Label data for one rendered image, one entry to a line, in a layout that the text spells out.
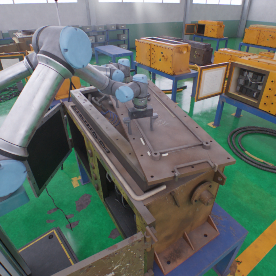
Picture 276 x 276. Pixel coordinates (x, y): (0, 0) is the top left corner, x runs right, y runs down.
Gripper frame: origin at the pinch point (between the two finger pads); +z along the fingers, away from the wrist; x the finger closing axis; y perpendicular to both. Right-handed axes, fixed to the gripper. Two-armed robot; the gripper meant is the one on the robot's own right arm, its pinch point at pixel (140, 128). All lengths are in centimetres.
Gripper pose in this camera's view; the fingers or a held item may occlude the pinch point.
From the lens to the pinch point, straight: 117.4
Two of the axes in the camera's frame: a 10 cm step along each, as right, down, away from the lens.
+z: 0.0, 8.5, 5.3
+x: 9.5, -1.6, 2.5
